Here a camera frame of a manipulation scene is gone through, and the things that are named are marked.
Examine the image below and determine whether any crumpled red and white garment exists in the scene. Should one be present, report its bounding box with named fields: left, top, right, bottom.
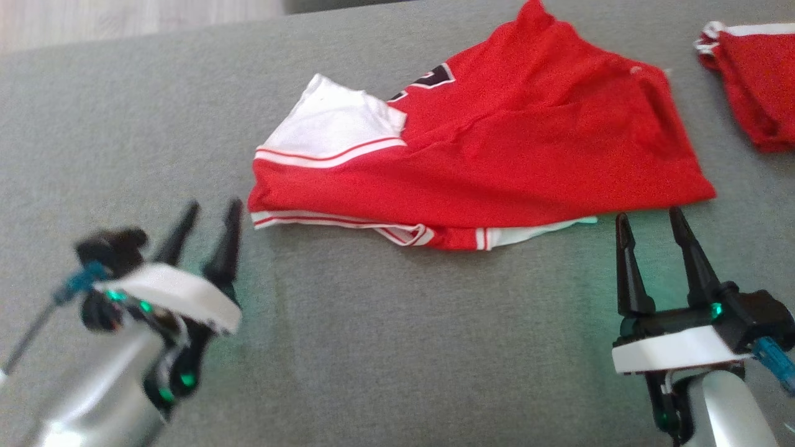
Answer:
left=694, top=22, right=795, bottom=153

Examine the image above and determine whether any red jersey with white trim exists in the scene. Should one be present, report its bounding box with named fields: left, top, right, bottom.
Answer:
left=247, top=0, right=718, bottom=252

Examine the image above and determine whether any left arm cable blue plug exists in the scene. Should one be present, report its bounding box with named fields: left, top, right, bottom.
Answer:
left=0, top=261, right=114, bottom=379

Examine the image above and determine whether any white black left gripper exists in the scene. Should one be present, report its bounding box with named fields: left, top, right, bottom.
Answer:
left=93, top=197, right=245, bottom=410

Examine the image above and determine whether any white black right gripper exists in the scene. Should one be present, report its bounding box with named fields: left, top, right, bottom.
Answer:
left=612, top=207, right=753, bottom=445

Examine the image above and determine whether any arm cable blue plug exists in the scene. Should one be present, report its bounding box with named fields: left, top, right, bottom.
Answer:
left=0, top=261, right=114, bottom=379
left=752, top=338, right=795, bottom=398

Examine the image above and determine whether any grey fabric sofa seat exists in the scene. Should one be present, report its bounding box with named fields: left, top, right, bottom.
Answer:
left=0, top=0, right=795, bottom=447

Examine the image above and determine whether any grey sofa back cushion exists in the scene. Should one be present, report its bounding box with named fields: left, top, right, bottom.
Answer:
left=283, top=0, right=423, bottom=14

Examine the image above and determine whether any right arm cable blue plug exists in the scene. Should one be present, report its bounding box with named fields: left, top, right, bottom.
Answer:
left=752, top=338, right=795, bottom=398

